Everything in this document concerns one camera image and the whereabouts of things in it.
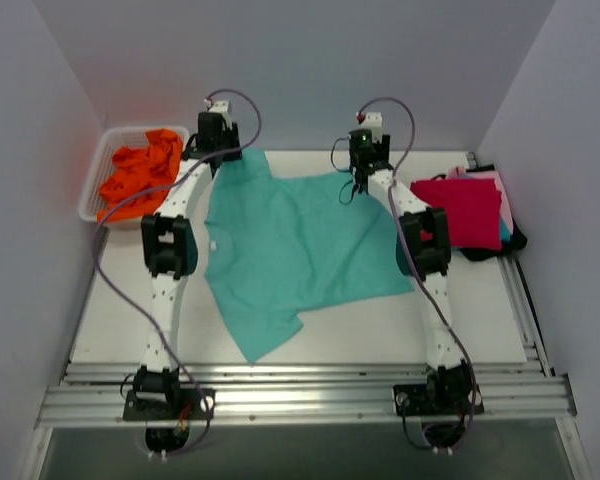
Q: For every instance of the teal t-shirt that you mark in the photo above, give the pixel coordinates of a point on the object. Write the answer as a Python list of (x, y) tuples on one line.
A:
[(505, 232), (282, 246)]

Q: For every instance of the white plastic basket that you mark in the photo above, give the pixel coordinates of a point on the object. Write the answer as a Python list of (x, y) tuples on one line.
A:
[(102, 167)]

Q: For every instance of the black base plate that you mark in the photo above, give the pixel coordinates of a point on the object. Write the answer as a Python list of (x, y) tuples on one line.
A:
[(189, 404), (433, 399)]

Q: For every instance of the pink folded t-shirt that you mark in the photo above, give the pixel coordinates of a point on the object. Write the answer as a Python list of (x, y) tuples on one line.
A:
[(487, 173)]

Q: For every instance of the orange t-shirt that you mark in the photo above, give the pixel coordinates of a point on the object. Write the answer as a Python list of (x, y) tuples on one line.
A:
[(138, 169)]

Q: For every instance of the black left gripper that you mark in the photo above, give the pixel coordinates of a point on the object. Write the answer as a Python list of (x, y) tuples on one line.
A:
[(231, 151)]

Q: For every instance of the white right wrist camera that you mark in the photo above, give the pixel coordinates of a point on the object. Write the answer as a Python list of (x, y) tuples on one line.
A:
[(372, 121)]

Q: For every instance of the magenta folded t-shirt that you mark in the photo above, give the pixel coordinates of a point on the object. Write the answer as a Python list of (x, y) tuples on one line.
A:
[(472, 207)]

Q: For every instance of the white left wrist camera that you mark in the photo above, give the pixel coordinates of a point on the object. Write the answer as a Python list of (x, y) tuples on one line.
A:
[(221, 107)]

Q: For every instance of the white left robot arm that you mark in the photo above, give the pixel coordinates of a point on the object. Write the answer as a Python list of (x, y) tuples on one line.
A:
[(170, 250)]

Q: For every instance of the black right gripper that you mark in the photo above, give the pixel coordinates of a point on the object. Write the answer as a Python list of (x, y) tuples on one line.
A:
[(362, 167)]

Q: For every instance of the teal folded t-shirt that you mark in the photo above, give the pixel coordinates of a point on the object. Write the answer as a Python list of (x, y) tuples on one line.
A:
[(505, 232)]

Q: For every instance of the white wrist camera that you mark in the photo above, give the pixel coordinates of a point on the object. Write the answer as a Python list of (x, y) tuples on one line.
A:
[(221, 107), (372, 121)]

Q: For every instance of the black folded t-shirt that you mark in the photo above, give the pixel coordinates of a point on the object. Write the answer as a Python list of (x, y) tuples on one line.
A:
[(517, 242)]

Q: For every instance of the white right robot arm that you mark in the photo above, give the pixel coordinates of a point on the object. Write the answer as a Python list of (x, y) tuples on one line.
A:
[(423, 252)]

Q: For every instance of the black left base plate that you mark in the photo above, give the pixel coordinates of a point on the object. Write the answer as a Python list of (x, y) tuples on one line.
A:
[(189, 404)]

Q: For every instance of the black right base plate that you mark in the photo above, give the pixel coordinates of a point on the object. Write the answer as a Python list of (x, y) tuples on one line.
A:
[(433, 399)]

